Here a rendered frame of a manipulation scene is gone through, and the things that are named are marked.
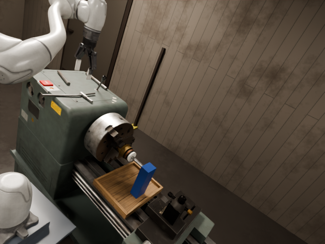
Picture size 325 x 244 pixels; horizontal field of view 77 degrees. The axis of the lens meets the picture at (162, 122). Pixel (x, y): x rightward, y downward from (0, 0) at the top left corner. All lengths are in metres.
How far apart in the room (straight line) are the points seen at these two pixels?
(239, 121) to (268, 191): 1.12
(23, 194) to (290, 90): 2.86
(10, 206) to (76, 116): 0.52
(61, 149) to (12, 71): 0.72
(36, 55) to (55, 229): 0.88
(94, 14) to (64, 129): 0.65
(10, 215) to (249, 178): 2.96
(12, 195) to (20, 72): 0.52
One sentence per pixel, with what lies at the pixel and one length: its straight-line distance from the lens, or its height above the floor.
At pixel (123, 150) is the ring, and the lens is 1.29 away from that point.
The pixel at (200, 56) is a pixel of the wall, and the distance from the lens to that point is 3.16.
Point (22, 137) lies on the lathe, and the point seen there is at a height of 0.73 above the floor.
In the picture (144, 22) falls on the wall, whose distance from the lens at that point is 3.63.
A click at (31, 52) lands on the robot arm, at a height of 1.62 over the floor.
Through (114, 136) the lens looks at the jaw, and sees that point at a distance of 1.24.
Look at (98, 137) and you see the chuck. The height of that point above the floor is 1.15.
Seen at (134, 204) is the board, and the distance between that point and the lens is 1.32.
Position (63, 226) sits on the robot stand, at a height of 0.75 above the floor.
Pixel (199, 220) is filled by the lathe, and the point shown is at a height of 0.93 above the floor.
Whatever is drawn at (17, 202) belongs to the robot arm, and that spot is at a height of 1.01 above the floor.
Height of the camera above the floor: 1.87
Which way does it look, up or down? 25 degrees down
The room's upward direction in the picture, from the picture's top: 24 degrees clockwise
